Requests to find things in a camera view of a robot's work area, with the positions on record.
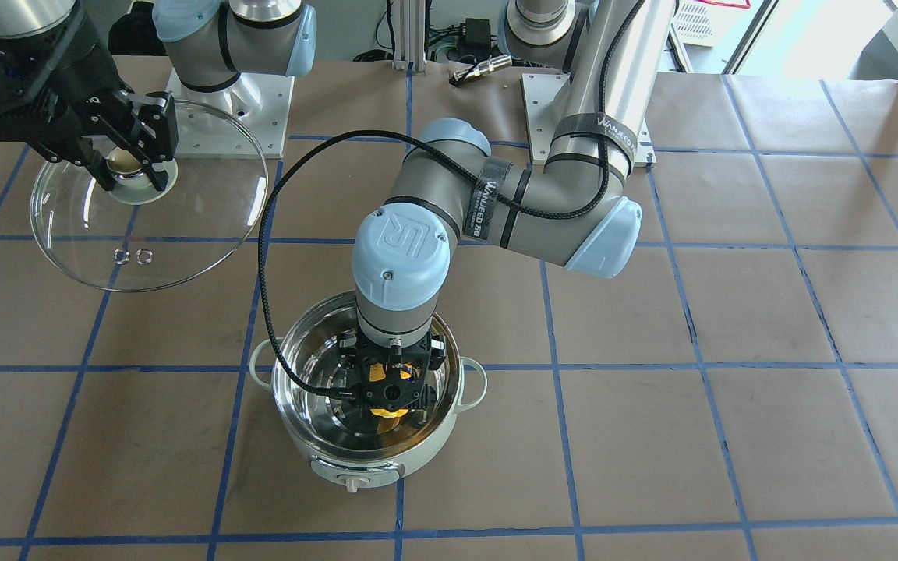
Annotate silver metal connector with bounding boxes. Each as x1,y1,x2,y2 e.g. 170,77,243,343
449,55,513,86

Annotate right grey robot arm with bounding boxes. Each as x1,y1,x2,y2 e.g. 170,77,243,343
0,1,316,198

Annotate black power adapter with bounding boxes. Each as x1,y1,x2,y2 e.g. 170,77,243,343
458,18,494,59

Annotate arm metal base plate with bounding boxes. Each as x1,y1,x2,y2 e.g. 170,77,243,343
168,71,295,159
521,73,656,169

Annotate yellow toy corn cob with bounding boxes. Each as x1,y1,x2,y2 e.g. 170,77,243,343
366,363,414,419

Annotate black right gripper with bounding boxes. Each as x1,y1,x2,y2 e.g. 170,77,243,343
20,31,179,194

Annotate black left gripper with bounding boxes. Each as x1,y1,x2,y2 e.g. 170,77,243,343
338,331,447,413

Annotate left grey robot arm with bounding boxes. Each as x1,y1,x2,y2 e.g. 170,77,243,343
335,1,678,415

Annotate pale green cooking pot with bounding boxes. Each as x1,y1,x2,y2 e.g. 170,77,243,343
249,291,488,493

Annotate glass pot lid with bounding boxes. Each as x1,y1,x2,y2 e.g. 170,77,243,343
29,139,270,292

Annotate aluminium frame post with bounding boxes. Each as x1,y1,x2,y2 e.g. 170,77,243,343
390,1,427,75

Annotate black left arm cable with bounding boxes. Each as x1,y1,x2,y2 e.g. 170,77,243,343
258,0,649,402

